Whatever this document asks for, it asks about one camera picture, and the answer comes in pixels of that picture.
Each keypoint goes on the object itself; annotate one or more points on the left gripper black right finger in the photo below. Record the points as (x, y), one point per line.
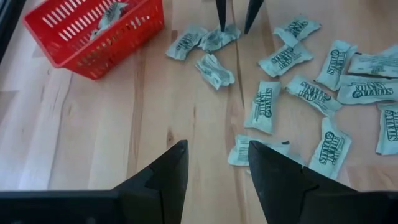
(286, 193)

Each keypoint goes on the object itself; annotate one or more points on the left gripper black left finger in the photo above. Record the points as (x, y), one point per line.
(155, 193)

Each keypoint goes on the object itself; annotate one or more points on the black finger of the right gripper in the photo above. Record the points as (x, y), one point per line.
(221, 14)
(253, 12)

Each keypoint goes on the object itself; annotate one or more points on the red plastic slotted basket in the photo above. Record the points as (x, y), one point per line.
(43, 43)

